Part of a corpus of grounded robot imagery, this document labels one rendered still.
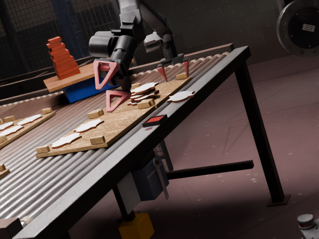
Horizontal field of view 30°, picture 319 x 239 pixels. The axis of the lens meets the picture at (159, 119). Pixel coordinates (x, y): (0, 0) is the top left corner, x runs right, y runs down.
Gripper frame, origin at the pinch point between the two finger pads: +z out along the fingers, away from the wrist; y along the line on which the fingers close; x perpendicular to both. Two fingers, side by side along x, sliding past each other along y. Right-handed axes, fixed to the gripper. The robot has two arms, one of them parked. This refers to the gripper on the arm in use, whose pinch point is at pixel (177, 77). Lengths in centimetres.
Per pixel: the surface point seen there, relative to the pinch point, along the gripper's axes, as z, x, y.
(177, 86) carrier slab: 6.8, -12.2, 3.4
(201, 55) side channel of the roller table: 8, -82, -2
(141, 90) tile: 1.2, 3.7, 16.5
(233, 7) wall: 35, -485, -3
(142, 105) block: 5.4, 14.3, 15.3
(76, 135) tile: 6, 34, 40
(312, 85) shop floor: 103, -309, -67
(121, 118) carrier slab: 6.9, 21.0, 23.6
